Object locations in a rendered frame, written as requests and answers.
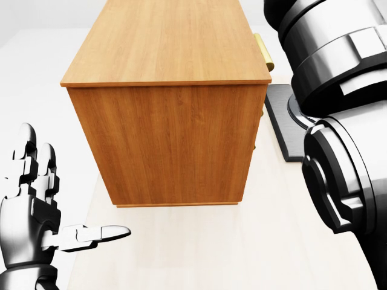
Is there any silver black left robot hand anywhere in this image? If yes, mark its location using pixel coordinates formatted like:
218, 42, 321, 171
0, 122, 132, 271

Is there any wooden cabinet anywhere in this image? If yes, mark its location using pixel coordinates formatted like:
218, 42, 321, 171
59, 0, 273, 208

